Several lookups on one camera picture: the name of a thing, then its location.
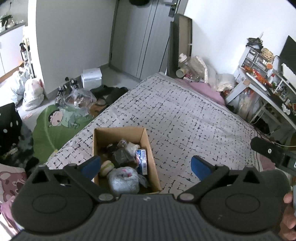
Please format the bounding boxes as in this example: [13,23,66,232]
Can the burger plush toy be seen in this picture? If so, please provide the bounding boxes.
[100,160,115,177]

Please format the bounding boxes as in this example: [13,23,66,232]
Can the light blue plush toy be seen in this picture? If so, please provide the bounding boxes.
[107,167,139,197]

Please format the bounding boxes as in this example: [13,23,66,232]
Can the white soft roll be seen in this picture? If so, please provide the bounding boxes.
[126,142,140,156]

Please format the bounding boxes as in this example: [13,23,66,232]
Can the blue tissue pack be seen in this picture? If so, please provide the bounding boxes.
[135,149,148,176]

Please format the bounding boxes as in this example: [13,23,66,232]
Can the black fuzzy item white tag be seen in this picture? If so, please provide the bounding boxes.
[105,142,119,160]

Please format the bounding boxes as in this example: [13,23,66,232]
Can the person's right hand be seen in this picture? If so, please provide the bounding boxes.
[279,192,296,240]

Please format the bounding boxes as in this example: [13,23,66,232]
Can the brown cardboard box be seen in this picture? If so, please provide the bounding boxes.
[93,126,162,193]

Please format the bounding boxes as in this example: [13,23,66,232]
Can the green leaf-shaped mat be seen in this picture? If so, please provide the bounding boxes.
[33,105,93,164]

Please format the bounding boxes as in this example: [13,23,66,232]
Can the white black patterned bedspread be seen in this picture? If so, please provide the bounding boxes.
[47,73,262,195]

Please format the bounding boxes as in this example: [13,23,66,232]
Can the clear plastic bag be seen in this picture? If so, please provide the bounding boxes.
[55,87,97,116]

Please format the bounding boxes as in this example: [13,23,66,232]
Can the black dotted chair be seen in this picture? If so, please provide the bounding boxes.
[0,102,39,175]

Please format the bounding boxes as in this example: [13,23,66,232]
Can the pink pillow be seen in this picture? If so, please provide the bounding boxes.
[176,78,225,106]

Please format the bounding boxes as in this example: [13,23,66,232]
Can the white desk shelf unit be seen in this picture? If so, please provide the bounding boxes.
[225,47,296,144]

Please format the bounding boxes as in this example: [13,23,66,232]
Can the silver box on floor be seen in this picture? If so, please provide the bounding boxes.
[81,68,102,90]

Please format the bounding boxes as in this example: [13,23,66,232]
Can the black monitor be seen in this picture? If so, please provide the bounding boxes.
[280,36,296,73]

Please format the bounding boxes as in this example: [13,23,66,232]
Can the white plastic bag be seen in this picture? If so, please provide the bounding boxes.
[22,78,45,111]

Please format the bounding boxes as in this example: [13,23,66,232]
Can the paper cup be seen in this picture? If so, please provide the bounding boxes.
[176,68,186,78]

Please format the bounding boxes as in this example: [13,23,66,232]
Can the clear plastic bottle white cap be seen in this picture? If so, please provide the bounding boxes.
[179,53,192,75]

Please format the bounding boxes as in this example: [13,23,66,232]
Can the grey door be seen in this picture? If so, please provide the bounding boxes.
[110,1,179,80]

